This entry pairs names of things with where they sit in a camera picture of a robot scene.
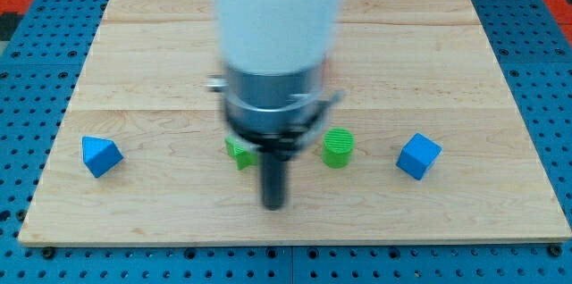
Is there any green star block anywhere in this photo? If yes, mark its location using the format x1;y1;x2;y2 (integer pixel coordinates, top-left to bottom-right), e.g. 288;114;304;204
224;136;258;171

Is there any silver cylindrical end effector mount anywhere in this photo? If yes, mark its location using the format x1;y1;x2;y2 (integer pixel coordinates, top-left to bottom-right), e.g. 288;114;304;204
206;64;344;161

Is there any wooden board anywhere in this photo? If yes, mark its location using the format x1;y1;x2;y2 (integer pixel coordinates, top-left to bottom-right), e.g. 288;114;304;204
18;0;571;247

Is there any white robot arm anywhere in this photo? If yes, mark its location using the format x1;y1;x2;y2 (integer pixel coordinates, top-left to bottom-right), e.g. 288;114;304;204
209;0;342;210

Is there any blue cube block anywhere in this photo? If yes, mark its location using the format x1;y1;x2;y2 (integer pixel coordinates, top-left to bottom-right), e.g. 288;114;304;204
396;133;442;180

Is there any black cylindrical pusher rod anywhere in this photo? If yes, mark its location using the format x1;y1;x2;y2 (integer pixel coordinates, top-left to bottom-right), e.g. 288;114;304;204
259;152;287;211

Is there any green cylinder block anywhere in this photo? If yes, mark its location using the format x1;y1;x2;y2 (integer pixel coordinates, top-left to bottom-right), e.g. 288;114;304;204
322;128;355;169

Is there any blue triangle block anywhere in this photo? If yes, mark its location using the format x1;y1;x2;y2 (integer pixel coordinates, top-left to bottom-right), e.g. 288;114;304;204
81;136;123;178

